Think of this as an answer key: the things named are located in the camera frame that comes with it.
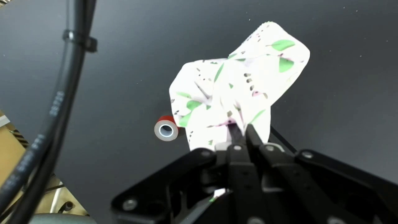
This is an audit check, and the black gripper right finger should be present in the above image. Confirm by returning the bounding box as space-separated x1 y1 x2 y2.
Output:
245 123 398 224

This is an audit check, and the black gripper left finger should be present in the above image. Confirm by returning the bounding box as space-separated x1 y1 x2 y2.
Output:
111 123 266 224

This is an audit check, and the white green-spotted cloth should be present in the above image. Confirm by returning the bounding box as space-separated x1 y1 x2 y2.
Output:
167 19 312 151

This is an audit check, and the red tape roll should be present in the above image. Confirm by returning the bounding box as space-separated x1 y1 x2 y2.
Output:
153 113 181 143

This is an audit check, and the thick black cable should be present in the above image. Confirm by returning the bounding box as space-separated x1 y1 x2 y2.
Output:
0 0 100 224

